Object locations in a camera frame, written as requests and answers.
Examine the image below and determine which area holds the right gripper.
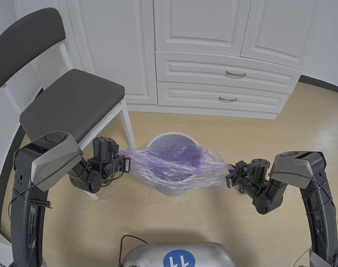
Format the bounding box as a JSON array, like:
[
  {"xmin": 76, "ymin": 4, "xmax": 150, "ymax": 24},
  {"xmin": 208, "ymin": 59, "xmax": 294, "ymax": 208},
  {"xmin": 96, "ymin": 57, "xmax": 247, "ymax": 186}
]
[{"xmin": 226, "ymin": 171, "xmax": 251, "ymax": 193}]

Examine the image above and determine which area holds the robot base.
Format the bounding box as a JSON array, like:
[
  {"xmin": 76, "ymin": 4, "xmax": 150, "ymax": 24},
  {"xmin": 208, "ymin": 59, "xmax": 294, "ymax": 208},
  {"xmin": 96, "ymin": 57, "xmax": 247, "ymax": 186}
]
[{"xmin": 122, "ymin": 242, "xmax": 238, "ymax": 267}]

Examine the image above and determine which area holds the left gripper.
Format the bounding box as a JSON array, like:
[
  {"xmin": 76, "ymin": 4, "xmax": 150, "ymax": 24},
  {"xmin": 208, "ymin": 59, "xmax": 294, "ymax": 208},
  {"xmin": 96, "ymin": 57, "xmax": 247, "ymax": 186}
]
[{"xmin": 111, "ymin": 154, "xmax": 132, "ymax": 174}]

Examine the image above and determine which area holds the white wardrobe with drawers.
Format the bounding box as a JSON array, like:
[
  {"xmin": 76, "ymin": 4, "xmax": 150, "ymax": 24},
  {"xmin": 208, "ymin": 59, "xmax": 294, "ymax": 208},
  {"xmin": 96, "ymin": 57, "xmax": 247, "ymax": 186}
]
[{"xmin": 13, "ymin": 0, "xmax": 322, "ymax": 120}]

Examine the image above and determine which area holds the white trash bin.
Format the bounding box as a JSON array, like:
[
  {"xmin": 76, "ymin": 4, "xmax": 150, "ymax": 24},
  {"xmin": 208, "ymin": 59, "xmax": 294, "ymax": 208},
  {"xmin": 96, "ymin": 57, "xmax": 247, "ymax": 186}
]
[{"xmin": 145, "ymin": 132, "xmax": 199, "ymax": 197}]

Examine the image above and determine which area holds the purple plastic bag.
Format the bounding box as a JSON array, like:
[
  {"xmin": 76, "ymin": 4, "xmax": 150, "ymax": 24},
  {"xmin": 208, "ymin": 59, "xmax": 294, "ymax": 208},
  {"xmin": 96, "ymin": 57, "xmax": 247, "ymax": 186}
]
[{"xmin": 119, "ymin": 145, "xmax": 234, "ymax": 190}]

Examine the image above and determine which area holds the white chair with grey cushions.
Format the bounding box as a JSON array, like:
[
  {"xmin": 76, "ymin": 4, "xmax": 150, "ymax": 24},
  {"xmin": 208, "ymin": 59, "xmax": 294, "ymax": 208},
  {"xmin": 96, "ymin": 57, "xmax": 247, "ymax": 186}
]
[{"xmin": 0, "ymin": 8, "xmax": 138, "ymax": 202}]

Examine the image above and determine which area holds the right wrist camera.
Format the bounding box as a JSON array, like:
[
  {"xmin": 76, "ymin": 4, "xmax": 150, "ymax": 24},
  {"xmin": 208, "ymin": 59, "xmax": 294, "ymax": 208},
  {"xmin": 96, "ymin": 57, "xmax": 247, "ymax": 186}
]
[{"xmin": 235, "ymin": 161, "xmax": 249, "ymax": 179}]

